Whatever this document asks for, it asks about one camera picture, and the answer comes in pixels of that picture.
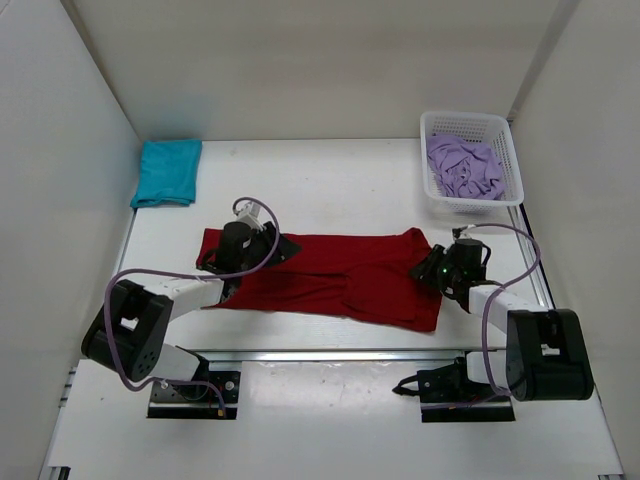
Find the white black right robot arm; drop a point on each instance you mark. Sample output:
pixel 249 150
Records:
pixel 545 357

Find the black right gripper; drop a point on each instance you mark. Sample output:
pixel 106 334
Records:
pixel 426 269

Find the lilac garment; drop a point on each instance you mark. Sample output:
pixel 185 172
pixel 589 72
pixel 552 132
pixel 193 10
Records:
pixel 464 169

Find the red t shirt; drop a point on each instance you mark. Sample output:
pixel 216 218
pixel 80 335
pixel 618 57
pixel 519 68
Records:
pixel 363 278

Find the aluminium table edge rail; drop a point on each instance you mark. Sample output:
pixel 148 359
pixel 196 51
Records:
pixel 361 355

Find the teal polo shirt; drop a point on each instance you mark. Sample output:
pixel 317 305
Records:
pixel 167 173

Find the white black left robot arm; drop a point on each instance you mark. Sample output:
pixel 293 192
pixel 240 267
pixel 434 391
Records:
pixel 128 334

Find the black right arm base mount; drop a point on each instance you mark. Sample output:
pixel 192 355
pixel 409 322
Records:
pixel 447 395

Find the white plastic basket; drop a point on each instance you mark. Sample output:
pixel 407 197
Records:
pixel 474 127

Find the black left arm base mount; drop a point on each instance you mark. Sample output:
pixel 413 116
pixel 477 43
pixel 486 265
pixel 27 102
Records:
pixel 197 402

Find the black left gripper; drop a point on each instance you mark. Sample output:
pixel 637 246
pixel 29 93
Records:
pixel 285 248

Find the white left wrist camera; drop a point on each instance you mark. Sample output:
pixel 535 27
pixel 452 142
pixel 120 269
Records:
pixel 249 215

